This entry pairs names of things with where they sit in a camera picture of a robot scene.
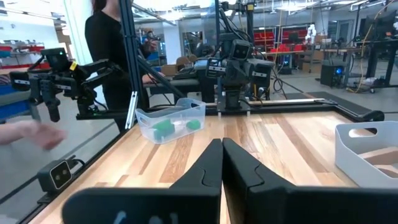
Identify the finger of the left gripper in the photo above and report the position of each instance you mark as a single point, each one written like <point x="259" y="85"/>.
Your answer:
<point x="230" y="99"/>
<point x="240" y="99"/>

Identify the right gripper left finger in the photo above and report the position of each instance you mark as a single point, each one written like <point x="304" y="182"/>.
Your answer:
<point x="174" y="205"/>

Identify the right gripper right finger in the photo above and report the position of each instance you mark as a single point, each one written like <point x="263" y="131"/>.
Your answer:
<point x="280" y="205"/>

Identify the green wedge block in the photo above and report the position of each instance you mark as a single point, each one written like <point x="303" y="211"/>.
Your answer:
<point x="163" y="127"/>

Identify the rectangular wooden block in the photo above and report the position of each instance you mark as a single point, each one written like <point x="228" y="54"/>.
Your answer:
<point x="381" y="155"/>

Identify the wooden arch block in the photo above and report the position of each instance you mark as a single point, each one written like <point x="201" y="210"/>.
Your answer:
<point x="388" y="171"/>

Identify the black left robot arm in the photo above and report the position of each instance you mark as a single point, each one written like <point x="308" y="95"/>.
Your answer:
<point x="225" y="43"/>

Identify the dark grey side table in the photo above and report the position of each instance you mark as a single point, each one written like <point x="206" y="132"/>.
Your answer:
<point x="183" y="83"/>

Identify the red storage bin shelf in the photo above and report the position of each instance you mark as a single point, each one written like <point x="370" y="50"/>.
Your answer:
<point x="280" y="39"/>

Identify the clear plastic bin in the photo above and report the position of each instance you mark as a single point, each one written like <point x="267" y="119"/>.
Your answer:
<point x="171" y="113"/>

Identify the cardboard box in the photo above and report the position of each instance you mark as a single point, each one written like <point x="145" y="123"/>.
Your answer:
<point x="169" y="70"/>

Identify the white plastic bin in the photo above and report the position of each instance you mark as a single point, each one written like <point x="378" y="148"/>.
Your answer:
<point x="348" y="155"/>

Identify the black computer with blue light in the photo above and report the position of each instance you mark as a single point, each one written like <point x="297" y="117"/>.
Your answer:
<point x="332" y="74"/>

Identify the person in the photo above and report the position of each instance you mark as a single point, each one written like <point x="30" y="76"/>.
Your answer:
<point x="105" y="40"/>

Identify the black desk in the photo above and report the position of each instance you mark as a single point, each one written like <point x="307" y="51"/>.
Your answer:
<point x="381" y="46"/>

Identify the person's hand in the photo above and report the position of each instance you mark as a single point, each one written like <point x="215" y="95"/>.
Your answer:
<point x="40" y="133"/>

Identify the blue storage bin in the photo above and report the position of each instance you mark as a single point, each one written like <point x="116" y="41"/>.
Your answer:
<point x="12" y="99"/>

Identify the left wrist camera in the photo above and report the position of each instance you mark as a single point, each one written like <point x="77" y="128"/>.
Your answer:
<point x="241" y="49"/>

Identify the black aluminium table frame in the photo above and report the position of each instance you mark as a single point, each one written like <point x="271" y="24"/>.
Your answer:
<point x="132" y="46"/>

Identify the table-level camera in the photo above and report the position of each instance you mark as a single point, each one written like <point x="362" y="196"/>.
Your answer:
<point x="57" y="174"/>

